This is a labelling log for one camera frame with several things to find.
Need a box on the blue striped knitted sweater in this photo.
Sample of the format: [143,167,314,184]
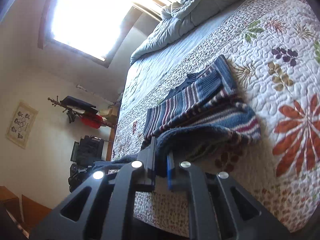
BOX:
[93,55,262,178]

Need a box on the wooden furniture corner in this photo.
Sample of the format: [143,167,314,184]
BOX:
[1,186,51,235]

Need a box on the light blue bed sheet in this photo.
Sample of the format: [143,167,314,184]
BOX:
[120,0,245,112]

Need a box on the floral patterned quilt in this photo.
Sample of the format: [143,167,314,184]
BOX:
[111,0,319,232]

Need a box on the bright window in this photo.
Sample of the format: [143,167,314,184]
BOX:
[37,0,175,68]

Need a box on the grey crumpled comforter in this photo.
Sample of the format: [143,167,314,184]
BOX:
[130,0,240,64]

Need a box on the wall coat rack with clothes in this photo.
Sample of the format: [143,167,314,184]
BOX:
[48,96,114,129]

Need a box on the framed wall picture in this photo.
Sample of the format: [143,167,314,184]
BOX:
[5,101,38,149]

